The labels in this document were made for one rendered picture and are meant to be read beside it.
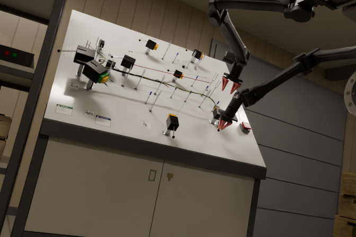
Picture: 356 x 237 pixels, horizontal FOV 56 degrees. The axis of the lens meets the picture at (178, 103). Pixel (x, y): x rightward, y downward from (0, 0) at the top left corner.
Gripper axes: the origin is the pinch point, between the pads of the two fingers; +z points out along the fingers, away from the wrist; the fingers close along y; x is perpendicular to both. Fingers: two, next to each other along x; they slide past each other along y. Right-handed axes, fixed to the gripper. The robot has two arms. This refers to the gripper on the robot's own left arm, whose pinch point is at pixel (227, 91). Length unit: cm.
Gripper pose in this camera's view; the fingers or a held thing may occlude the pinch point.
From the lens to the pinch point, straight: 190.1
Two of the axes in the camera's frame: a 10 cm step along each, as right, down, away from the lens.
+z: -3.8, 9.0, 2.1
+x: 1.8, 3.0, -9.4
